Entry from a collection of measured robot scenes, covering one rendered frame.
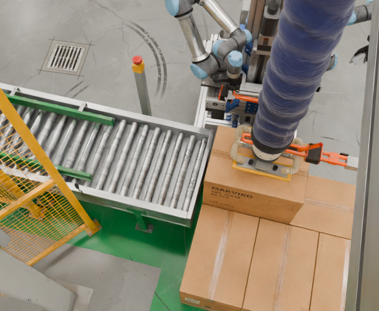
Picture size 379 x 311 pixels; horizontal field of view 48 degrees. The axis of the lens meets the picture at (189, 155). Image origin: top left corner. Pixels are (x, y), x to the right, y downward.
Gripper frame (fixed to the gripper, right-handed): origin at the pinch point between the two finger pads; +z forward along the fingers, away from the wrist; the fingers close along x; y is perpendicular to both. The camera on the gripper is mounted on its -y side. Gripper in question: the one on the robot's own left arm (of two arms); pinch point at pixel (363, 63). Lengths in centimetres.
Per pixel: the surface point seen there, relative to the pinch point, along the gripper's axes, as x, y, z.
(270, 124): -45, 45, -1
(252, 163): -48, 46, 42
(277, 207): -27, 58, 73
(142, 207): -112, 65, 93
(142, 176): -119, 41, 97
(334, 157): -5, 40, 32
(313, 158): -16, 42, 32
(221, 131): -68, 19, 58
